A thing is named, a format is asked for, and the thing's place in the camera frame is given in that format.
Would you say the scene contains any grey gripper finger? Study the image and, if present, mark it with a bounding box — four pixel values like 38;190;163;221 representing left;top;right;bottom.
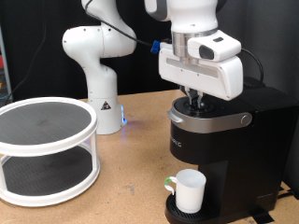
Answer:
184;86;198;108
196;91;205;110

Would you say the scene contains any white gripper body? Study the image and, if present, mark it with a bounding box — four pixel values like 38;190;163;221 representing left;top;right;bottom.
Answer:
158;43;244;101

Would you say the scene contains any black Keurig coffee machine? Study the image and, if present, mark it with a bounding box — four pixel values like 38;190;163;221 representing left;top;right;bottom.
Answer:
164;77;299;224

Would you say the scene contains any white mug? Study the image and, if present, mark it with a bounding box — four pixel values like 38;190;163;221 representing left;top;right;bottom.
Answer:
164;168;207;215

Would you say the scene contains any grey partition panel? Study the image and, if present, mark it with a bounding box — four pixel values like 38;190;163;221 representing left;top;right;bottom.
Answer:
218;0;299;200

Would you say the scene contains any black drip tray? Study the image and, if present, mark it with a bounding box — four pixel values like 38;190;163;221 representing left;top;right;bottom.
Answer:
164;194;219;224

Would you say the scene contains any black tape strip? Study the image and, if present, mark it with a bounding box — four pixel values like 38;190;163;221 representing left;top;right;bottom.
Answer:
249;208;275;223

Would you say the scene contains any white two-tier turntable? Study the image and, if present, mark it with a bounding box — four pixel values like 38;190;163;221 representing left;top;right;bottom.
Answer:
0;96;101;208

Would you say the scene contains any black curtain backdrop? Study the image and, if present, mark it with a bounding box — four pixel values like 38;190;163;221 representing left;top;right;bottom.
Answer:
0;0;188;101

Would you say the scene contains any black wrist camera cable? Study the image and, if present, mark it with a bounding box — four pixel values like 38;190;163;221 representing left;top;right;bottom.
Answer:
83;0;265;85

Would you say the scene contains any black machine power cable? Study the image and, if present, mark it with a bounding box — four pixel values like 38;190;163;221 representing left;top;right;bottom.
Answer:
277;188;295;200

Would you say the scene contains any thin black hanging cable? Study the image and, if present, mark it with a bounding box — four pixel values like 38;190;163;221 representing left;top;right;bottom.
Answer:
4;0;48;101

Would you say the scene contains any grey metal rack post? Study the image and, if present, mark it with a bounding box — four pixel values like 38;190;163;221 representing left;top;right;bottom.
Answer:
0;26;13;101

